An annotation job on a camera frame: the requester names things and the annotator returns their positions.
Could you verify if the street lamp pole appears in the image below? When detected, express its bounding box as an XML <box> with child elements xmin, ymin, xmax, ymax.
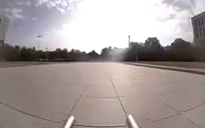
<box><xmin>36</xmin><ymin>34</ymin><xmax>44</xmax><ymax>62</ymax></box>

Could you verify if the concrete kerb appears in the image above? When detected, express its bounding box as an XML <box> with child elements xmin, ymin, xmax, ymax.
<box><xmin>123</xmin><ymin>61</ymin><xmax>205</xmax><ymax>77</ymax></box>

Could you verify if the grey building with window grid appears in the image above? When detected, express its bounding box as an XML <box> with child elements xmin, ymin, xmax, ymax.
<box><xmin>190</xmin><ymin>7</ymin><xmax>205</xmax><ymax>48</ymax></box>

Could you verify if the robot's own part right stub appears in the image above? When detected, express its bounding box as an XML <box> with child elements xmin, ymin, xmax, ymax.
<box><xmin>125</xmin><ymin>113</ymin><xmax>140</xmax><ymax>128</ymax></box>

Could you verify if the robot's own part stub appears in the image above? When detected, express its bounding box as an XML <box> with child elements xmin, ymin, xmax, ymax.
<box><xmin>62</xmin><ymin>115</ymin><xmax>76</xmax><ymax>128</ymax></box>
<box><xmin>125</xmin><ymin>113</ymin><xmax>140</xmax><ymax>128</ymax></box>

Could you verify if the robot's own part left stub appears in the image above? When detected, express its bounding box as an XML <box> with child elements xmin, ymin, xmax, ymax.
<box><xmin>62</xmin><ymin>115</ymin><xmax>76</xmax><ymax>128</ymax></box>

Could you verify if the grass strip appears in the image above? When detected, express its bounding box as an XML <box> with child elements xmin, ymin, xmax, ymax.
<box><xmin>136</xmin><ymin>60</ymin><xmax>205</xmax><ymax>71</ymax></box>

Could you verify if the row of trees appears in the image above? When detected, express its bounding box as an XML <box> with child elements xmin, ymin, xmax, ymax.
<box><xmin>3</xmin><ymin>36</ymin><xmax>205</xmax><ymax>63</ymax></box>

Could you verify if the tall thin chimney tower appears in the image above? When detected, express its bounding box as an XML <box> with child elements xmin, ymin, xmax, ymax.
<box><xmin>127</xmin><ymin>35</ymin><xmax>132</xmax><ymax>48</ymax></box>

